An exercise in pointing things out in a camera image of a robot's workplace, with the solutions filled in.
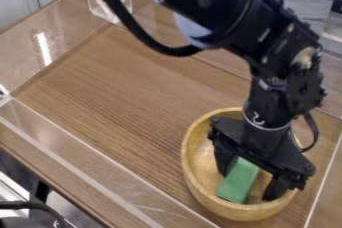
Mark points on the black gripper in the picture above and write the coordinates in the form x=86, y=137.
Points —
x=268, y=147

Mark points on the green rectangular block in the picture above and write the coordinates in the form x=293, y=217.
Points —
x=236, y=186

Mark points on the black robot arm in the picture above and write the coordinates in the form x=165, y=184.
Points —
x=261, y=31

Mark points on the brown wooden bowl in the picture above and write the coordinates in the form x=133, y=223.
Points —
x=204, y=178

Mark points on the black table leg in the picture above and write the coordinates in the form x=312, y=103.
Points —
x=41, y=191

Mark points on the clear acrylic tray wall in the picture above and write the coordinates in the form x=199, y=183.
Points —
x=98, y=114

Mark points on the clear acrylic corner bracket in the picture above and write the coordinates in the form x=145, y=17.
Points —
x=102, y=11

